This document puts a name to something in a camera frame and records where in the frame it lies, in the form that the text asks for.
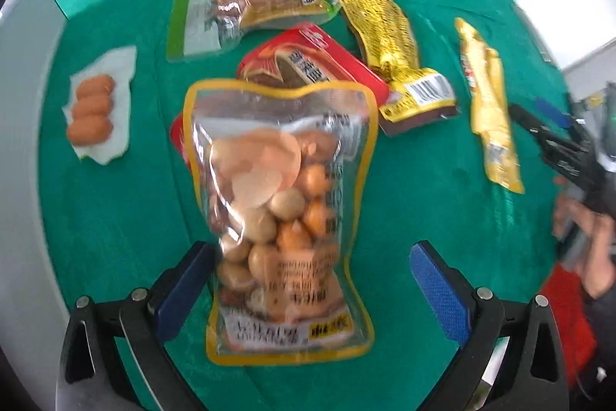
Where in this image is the long yellow snack packet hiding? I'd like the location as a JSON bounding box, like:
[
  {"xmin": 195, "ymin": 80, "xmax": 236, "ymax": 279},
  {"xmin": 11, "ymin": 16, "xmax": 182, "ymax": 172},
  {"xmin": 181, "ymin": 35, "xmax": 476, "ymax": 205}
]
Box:
[{"xmin": 454, "ymin": 17, "xmax": 526, "ymax": 195}]

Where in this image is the green-label clear snack packet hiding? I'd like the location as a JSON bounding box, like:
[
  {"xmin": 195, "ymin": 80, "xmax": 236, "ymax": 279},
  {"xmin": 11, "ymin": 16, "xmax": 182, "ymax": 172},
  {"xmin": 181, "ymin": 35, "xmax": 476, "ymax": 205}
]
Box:
[{"xmin": 166, "ymin": 0, "xmax": 343, "ymax": 64}]

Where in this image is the yellow-rimmed quail egg bag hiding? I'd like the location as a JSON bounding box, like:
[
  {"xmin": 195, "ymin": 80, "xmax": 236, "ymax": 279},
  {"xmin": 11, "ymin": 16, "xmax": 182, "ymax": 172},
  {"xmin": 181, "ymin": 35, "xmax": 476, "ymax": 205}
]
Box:
[{"xmin": 182, "ymin": 78, "xmax": 377, "ymax": 366}]

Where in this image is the green tablecloth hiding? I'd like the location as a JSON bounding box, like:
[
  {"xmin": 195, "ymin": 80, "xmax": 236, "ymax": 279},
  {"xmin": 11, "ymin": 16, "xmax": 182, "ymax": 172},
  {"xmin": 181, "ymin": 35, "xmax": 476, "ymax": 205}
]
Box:
[{"xmin": 37, "ymin": 0, "xmax": 581, "ymax": 411}]

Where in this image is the person's right hand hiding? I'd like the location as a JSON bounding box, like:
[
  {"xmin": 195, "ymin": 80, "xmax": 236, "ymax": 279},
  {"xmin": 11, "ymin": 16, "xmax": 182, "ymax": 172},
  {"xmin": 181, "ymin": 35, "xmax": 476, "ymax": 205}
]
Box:
[{"xmin": 551, "ymin": 176, "xmax": 616, "ymax": 299}]

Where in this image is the red fish snack packet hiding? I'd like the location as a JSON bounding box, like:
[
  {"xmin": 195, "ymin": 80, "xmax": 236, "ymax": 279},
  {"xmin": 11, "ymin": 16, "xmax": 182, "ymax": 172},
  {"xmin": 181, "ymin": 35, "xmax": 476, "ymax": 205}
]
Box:
[{"xmin": 168, "ymin": 23, "xmax": 391, "ymax": 162}]

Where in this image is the small sausages clear packet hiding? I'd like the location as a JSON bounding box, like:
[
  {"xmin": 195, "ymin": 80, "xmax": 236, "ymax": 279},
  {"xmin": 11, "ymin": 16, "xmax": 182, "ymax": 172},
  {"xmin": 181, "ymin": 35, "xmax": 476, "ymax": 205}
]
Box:
[{"xmin": 62, "ymin": 44, "xmax": 138, "ymax": 166}]

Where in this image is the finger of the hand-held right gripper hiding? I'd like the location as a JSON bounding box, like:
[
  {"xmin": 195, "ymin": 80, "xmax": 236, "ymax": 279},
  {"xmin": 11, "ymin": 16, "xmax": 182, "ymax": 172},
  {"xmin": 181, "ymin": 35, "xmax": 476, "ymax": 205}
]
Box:
[
  {"xmin": 535, "ymin": 97, "xmax": 585, "ymax": 131},
  {"xmin": 509, "ymin": 102, "xmax": 581, "ymax": 164}
]

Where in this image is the gold snack packet with barcode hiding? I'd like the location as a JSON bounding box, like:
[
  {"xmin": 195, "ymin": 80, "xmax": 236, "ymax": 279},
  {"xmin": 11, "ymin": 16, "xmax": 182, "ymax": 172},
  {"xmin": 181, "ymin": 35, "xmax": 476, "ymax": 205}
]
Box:
[{"xmin": 317, "ymin": 0, "xmax": 458, "ymax": 138}]

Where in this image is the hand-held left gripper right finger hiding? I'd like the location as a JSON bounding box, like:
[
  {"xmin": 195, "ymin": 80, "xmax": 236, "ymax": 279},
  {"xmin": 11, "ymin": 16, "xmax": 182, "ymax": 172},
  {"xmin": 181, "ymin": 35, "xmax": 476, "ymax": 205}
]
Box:
[{"xmin": 408, "ymin": 240, "xmax": 569, "ymax": 411}]

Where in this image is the white cardboard box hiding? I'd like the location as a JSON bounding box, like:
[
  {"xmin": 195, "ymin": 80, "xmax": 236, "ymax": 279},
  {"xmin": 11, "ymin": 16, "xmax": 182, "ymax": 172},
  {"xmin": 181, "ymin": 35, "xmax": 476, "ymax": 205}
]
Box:
[{"xmin": 0, "ymin": 0, "xmax": 69, "ymax": 347}]

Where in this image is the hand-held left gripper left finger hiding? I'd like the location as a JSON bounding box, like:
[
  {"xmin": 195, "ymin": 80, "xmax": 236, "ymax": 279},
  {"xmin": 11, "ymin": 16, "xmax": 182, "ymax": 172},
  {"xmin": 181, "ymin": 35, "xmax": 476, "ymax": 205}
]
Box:
[{"xmin": 55, "ymin": 241, "xmax": 216, "ymax": 411}]

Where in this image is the red floor mat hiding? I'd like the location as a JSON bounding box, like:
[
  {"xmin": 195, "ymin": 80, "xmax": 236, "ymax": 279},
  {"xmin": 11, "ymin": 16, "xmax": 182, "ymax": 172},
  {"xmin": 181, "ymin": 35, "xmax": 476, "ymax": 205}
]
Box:
[{"xmin": 543, "ymin": 261, "xmax": 600, "ymax": 390}]

